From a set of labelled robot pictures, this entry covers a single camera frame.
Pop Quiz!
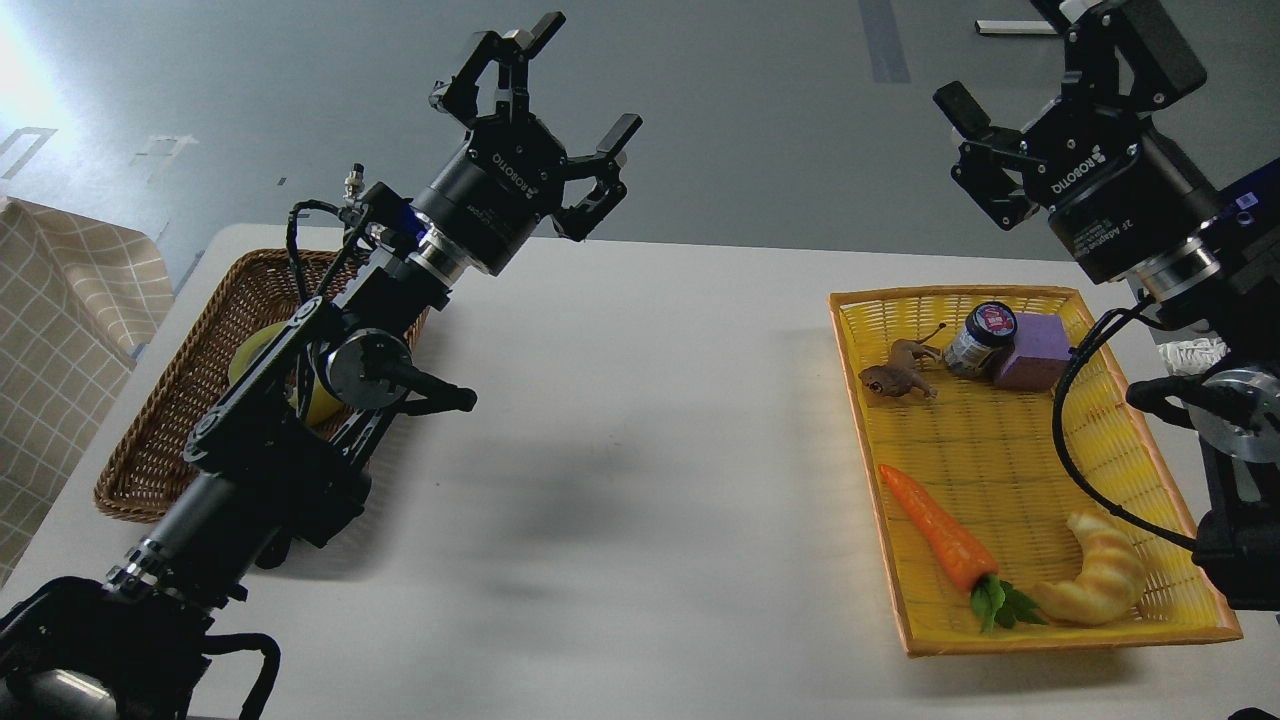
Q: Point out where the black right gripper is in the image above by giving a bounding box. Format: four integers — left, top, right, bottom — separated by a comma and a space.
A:
933, 1, 1220, 284

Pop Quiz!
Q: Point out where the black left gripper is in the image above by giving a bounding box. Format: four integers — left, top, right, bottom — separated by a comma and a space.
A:
412, 12, 643, 275

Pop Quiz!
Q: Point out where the yellow tape roll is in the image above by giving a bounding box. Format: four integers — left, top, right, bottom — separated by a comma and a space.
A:
227, 322, 344, 427

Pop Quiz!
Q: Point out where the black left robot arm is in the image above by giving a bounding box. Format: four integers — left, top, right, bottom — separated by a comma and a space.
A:
3, 12, 643, 719

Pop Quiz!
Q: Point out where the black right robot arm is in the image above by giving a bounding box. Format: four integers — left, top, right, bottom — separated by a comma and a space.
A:
933, 1, 1279, 611

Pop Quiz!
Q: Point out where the white stand base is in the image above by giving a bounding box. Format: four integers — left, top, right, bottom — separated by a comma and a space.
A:
974, 19, 1060, 37

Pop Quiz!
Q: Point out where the purple foam block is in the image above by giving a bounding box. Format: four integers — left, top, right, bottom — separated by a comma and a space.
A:
992, 313, 1071, 392

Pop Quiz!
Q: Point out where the small glass jar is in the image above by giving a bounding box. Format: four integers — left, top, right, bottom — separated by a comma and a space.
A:
943, 301, 1018, 379

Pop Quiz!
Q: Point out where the white sneaker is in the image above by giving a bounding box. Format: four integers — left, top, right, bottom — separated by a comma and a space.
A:
1157, 337, 1229, 375

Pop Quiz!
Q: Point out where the brown wicker basket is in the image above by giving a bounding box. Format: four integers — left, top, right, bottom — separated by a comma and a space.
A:
93, 249, 431, 524

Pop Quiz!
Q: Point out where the brown toy animal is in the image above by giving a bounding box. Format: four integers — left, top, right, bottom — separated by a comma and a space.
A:
858, 323, 947, 400

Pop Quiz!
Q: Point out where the yellow plastic basket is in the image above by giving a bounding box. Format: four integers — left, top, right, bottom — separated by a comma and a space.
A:
829, 284, 1242, 659

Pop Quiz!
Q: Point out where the beige checkered cloth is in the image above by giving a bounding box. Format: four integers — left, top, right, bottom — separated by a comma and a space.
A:
1, 197, 174, 579

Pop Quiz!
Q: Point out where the toy croissant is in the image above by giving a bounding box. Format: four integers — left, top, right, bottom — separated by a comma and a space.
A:
1029, 509, 1146, 626

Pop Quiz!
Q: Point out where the orange toy carrot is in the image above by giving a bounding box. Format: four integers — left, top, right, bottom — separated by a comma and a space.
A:
877, 464, 1048, 633

